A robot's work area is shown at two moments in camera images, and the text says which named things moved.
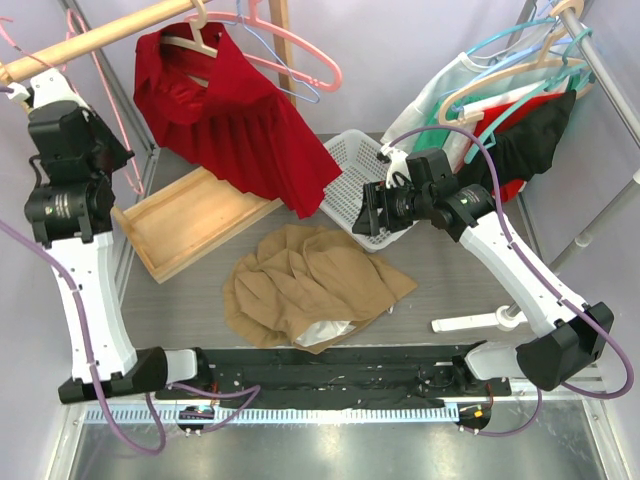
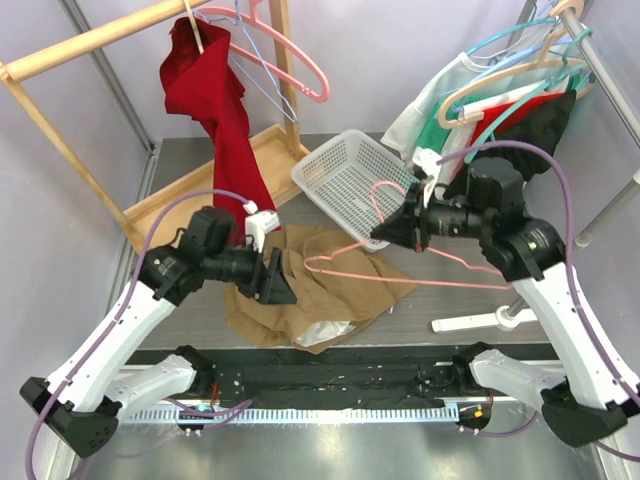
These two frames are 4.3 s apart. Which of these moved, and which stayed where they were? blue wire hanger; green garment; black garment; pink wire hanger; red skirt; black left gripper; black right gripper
Moved: black left gripper; black right gripper; blue wire hanger; pink wire hanger; red skirt
Stayed: green garment; black garment
